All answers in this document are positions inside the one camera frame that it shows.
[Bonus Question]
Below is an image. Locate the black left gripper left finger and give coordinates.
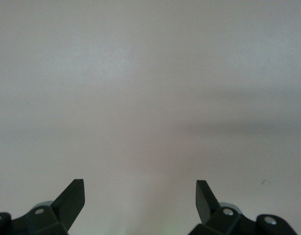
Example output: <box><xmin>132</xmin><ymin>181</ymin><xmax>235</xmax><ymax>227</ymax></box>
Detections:
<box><xmin>0</xmin><ymin>179</ymin><xmax>86</xmax><ymax>235</ymax></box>

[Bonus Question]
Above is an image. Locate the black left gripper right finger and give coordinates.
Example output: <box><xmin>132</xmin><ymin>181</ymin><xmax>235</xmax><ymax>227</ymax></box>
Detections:
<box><xmin>188</xmin><ymin>180</ymin><xmax>298</xmax><ymax>235</ymax></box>

